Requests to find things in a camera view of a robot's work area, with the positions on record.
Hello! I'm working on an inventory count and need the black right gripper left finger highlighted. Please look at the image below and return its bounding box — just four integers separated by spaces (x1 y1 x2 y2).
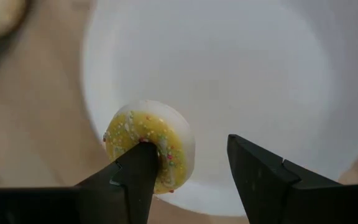
73 142 161 224

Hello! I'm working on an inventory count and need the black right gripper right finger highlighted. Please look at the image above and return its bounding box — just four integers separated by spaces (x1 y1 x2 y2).
227 134 346 224

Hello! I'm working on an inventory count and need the yellow iced sprinkled donut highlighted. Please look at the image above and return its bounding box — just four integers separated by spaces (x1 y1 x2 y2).
103 99 196 195

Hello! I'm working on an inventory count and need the pink iced donut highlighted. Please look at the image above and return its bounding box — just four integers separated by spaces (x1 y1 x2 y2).
0 0 29 43

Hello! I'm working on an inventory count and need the pale round plate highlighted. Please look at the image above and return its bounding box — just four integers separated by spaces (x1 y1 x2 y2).
81 0 358 217

